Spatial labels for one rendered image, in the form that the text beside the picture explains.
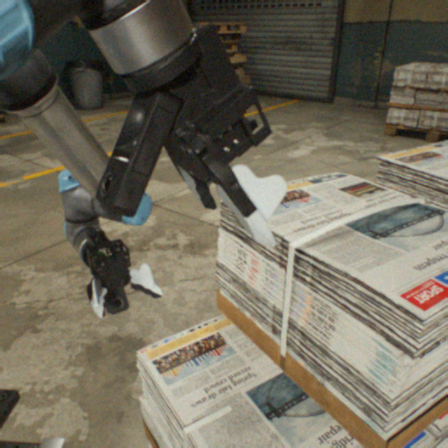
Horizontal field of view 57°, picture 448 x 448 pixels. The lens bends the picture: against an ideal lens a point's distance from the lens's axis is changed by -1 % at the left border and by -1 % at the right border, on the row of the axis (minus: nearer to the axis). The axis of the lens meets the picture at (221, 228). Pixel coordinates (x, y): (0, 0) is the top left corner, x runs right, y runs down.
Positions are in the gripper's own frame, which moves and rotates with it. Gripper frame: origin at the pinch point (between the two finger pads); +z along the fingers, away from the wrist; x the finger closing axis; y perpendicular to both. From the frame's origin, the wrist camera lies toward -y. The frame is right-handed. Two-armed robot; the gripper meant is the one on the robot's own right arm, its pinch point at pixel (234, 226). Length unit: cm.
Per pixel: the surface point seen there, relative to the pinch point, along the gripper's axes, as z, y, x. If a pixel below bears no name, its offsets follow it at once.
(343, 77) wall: 344, 455, 485
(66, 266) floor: 104, -45, 195
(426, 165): 31, 44, 10
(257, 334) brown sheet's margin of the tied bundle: 26.9, -4.4, 6.8
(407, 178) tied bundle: 32, 40, 11
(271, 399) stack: 27.7, -9.8, -2.4
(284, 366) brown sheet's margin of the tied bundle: 28.0, -4.9, -0.1
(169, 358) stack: 23.2, -17.5, 13.1
